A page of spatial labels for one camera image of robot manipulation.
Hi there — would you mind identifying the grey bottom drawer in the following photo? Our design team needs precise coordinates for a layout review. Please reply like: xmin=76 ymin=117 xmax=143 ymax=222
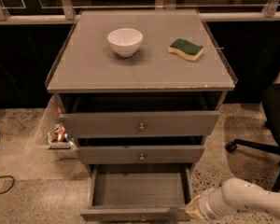
xmin=81 ymin=163 xmax=192 ymax=222

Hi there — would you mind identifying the grey drawer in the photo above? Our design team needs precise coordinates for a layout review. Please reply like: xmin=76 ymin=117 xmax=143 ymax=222
xmin=60 ymin=111 xmax=219 ymax=138
xmin=81 ymin=163 xmax=192 ymax=222
xmin=77 ymin=146 xmax=204 ymax=164

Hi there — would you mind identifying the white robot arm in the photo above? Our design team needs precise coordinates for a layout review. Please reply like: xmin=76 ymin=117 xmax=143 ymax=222
xmin=185 ymin=178 xmax=280 ymax=221

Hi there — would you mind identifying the grey top drawer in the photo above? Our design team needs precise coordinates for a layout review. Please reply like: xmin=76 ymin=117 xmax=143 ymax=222
xmin=60 ymin=111 xmax=219 ymax=138

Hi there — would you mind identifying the grey middle drawer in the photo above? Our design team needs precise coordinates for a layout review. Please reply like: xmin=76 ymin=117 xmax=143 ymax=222
xmin=77 ymin=146 xmax=204 ymax=164

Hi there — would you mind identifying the grey drawer cabinet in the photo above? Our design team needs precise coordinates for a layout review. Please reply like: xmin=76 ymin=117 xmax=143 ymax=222
xmin=45 ymin=8 xmax=239 ymax=175

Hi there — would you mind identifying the black office chair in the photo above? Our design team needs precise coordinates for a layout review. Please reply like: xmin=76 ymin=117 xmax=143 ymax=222
xmin=225 ymin=72 xmax=280 ymax=192

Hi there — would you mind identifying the orange soda can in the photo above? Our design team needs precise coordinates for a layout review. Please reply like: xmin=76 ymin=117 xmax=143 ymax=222
xmin=54 ymin=124 xmax=65 ymax=142

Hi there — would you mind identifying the clear acrylic side bin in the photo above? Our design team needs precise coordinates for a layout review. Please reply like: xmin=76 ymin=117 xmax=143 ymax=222
xmin=34 ymin=95 xmax=77 ymax=160

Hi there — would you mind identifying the green yellow sponge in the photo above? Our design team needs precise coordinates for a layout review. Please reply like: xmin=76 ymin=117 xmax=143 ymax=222
xmin=168 ymin=38 xmax=203 ymax=62

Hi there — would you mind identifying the white ceramic bowl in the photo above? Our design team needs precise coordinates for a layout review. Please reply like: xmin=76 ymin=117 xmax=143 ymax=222
xmin=107 ymin=28 xmax=143 ymax=57

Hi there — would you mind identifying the metal window railing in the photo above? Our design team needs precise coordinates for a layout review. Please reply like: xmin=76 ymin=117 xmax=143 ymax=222
xmin=0 ymin=0 xmax=280 ymax=25

